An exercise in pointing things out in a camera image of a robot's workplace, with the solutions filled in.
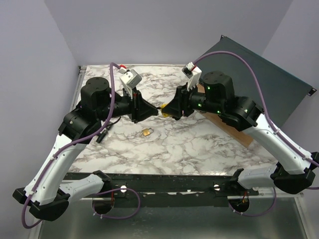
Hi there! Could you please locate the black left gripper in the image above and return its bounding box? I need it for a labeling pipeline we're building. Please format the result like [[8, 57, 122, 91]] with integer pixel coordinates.
[[97, 86, 160, 123]]

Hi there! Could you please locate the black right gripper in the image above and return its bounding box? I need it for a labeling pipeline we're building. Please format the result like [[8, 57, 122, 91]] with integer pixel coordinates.
[[162, 82, 223, 118]]

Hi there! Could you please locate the brass padlock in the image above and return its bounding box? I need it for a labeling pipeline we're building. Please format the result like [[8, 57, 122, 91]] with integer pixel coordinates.
[[140, 128, 154, 137]]

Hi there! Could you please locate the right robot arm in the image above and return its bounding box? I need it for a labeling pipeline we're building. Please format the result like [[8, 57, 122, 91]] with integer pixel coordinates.
[[161, 71, 319, 195]]

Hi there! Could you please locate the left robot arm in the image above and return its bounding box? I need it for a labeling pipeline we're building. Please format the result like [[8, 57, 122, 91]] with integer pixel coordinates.
[[12, 74, 158, 221]]

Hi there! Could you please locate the wooden board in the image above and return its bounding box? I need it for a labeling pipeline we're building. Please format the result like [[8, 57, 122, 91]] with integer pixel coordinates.
[[196, 83, 255, 148]]

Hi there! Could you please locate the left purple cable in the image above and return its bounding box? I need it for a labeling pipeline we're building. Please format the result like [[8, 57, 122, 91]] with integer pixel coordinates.
[[21, 62, 123, 229]]

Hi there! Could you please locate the purple cable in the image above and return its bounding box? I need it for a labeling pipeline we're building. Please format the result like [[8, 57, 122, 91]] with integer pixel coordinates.
[[21, 62, 123, 229], [193, 51, 319, 191]]

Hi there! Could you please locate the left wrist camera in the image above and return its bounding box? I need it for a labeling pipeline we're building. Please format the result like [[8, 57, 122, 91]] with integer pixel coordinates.
[[119, 65, 142, 99]]

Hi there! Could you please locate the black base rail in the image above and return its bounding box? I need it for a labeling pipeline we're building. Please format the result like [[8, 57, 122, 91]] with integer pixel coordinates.
[[62, 171, 260, 209]]

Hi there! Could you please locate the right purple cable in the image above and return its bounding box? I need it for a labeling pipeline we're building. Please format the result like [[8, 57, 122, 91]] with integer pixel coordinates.
[[193, 51, 319, 191]]

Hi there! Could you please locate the dark network switch box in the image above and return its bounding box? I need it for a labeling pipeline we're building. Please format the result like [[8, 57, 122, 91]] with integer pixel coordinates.
[[197, 36, 312, 127]]

